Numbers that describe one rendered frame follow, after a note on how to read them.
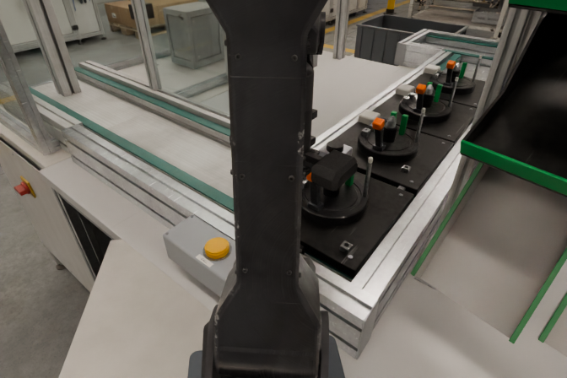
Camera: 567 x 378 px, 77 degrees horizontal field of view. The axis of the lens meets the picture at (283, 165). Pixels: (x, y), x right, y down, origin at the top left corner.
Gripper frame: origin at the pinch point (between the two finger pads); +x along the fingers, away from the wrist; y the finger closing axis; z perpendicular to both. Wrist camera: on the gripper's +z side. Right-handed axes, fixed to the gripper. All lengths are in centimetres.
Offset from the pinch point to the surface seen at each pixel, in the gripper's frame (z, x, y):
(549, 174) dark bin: -3.9, -11.6, 28.6
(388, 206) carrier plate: -18.5, 12.3, 9.6
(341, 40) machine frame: -120, 14, -60
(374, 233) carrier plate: -10.3, 12.3, 10.7
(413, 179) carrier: -29.8, 12.3, 10.1
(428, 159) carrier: -39.3, 12.3, 9.7
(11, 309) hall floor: 33, 110, -128
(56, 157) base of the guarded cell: 6, 24, -78
